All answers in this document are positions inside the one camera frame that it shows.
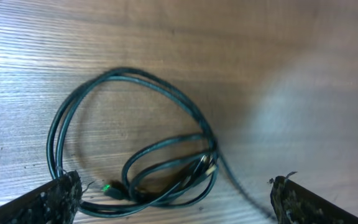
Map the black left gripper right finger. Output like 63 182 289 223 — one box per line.
270 176 358 224

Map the thin black USB cable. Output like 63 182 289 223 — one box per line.
45 67 276 220

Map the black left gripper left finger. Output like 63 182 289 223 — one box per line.
0 171 82 224

